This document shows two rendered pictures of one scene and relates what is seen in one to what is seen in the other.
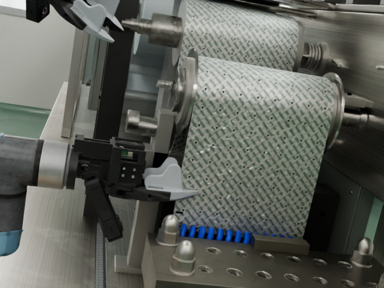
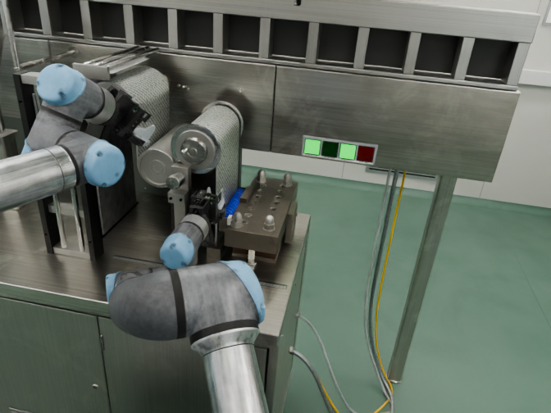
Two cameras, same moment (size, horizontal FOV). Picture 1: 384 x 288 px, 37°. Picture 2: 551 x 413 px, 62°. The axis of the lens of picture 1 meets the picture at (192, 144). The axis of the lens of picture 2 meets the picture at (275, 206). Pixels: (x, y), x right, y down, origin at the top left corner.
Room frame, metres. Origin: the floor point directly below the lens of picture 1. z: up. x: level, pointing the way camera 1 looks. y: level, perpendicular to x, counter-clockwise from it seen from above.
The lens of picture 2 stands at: (0.32, 1.09, 1.74)
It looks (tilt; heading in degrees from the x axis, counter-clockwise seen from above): 28 degrees down; 290
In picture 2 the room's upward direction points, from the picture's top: 4 degrees clockwise
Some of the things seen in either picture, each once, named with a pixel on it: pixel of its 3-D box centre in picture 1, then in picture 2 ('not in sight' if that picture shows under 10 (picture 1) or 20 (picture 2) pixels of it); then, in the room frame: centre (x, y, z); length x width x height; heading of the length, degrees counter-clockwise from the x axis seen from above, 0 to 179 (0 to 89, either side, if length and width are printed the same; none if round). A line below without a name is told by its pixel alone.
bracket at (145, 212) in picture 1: (142, 191); (179, 215); (0.99, 0.07, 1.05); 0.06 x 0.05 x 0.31; 101
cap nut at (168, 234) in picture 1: (170, 228); (237, 219); (0.83, 0.01, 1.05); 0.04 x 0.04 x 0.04
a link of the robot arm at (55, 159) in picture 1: (56, 164); (192, 229); (0.87, 0.21, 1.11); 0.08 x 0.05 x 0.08; 11
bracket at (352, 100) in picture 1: (351, 98); not in sight; (1.02, -0.27, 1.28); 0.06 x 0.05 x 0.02; 101
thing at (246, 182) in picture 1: (247, 187); (227, 179); (0.93, -0.11, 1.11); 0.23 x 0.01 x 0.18; 101
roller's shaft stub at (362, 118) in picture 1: (343, 116); not in sight; (1.02, -0.26, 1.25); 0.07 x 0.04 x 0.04; 101
